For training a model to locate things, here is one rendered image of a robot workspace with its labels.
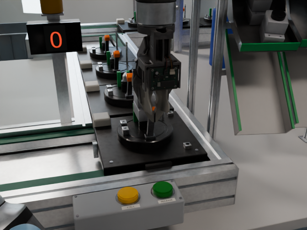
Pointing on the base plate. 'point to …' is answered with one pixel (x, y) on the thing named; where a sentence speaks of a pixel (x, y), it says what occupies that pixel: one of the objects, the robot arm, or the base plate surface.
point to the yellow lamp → (51, 6)
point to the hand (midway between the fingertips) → (153, 115)
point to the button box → (128, 210)
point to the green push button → (162, 189)
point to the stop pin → (95, 149)
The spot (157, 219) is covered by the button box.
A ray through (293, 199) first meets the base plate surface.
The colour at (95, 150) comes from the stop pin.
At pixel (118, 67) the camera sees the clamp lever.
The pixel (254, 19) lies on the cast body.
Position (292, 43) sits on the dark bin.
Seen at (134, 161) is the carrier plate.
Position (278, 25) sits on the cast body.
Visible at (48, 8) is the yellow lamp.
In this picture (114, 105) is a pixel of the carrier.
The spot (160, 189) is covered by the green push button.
